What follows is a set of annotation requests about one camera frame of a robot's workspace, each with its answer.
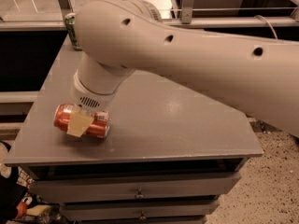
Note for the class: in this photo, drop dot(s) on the grey drawer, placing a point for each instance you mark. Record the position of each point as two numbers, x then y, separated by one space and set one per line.
131 210
125 188

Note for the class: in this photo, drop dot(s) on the upper grey drawer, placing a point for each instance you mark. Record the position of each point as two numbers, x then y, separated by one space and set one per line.
125 188

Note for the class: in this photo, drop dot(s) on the penguin plush toy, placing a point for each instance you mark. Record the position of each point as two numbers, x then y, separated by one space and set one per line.
31 205

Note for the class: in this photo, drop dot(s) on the lower metal drawer knob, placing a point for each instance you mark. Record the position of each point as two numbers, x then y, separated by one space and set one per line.
142 216

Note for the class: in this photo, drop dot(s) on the grey drawer cabinet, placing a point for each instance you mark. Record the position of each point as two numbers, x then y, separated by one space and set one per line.
156 128

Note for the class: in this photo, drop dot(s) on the grey metal railing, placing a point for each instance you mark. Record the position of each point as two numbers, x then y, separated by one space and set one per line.
47 15

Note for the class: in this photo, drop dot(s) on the red Coca-Cola can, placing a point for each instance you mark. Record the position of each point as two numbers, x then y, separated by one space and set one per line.
98 128

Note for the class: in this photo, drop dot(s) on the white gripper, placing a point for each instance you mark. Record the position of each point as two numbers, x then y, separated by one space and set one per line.
88 101

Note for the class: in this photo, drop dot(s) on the metal drawer knob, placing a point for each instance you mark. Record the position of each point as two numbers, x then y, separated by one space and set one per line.
139 194
142 216

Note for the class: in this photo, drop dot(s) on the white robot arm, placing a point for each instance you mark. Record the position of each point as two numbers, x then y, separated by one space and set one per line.
255 75

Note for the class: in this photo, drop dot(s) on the green soda can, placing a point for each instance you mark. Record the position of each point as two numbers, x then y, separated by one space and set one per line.
69 21

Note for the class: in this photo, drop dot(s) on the upper metal drawer knob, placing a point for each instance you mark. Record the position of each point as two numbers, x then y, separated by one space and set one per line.
139 194

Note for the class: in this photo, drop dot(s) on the lower grey drawer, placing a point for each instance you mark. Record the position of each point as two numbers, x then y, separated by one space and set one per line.
131 210

